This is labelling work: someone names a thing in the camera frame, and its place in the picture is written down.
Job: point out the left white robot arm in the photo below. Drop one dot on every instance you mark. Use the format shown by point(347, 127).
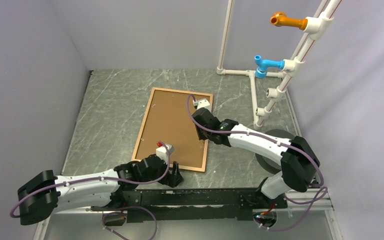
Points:
point(47, 194)

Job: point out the orange pipe fitting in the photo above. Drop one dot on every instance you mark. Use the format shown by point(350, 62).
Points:
point(280, 19)

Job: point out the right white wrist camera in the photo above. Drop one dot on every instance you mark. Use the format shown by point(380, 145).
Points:
point(202, 104)

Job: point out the blue pipe fitting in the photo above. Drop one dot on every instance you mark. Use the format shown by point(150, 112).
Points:
point(264, 64)

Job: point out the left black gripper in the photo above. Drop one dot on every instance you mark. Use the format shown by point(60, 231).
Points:
point(174, 178)

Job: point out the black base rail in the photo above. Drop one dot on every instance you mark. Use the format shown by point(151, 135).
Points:
point(194, 204)

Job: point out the black round disc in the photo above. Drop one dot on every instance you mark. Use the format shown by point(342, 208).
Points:
point(267, 164)

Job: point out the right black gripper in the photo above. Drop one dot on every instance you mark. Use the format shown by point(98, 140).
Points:
point(201, 136)

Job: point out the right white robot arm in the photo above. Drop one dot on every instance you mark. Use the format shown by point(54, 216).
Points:
point(298, 163)

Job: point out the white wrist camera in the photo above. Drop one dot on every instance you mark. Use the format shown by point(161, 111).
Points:
point(164, 151)
point(202, 104)

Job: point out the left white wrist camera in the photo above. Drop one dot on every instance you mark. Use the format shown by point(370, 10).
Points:
point(164, 151)

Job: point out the wooden picture frame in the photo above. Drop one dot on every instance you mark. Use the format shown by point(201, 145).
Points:
point(166, 119)

